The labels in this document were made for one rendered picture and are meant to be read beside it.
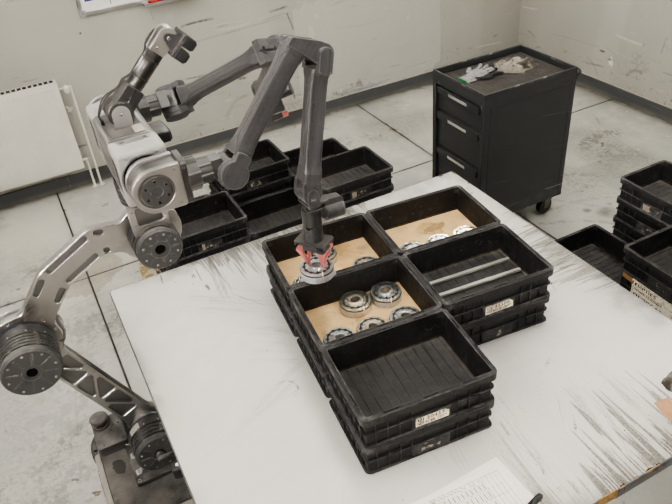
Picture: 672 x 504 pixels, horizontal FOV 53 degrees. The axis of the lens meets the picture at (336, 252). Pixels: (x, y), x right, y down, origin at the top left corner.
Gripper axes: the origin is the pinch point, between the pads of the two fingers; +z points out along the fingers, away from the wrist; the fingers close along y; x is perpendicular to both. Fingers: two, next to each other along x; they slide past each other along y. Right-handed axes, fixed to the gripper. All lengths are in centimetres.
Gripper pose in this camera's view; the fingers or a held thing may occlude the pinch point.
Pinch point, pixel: (316, 263)
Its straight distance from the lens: 204.5
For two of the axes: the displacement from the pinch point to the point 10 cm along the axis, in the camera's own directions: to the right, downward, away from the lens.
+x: -4.3, 5.5, -7.2
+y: -9.0, -2.0, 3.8
